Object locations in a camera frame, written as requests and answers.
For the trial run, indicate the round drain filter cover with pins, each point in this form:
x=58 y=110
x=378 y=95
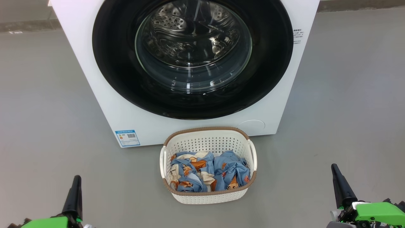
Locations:
x=251 y=128

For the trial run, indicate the stainless steel washing machine drum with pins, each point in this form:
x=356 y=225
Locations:
x=177 y=25

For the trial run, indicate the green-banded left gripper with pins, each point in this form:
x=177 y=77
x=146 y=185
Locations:
x=44 y=223

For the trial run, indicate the blue cartoon garment with cream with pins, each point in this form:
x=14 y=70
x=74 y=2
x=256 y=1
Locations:
x=190 y=167

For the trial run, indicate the washing machine door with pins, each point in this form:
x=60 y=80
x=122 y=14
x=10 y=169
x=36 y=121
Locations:
x=117 y=63

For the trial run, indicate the blue energy label sticker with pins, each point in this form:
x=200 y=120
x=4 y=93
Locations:
x=126 y=138

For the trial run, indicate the blue cartoon print garment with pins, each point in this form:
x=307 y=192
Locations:
x=232 y=172

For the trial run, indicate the white front-load washing machine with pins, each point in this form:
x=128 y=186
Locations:
x=95 y=95

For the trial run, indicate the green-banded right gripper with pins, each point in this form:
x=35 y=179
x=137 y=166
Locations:
x=379 y=212

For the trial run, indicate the cream perforated laundry basket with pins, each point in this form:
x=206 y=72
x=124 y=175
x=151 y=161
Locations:
x=208 y=139

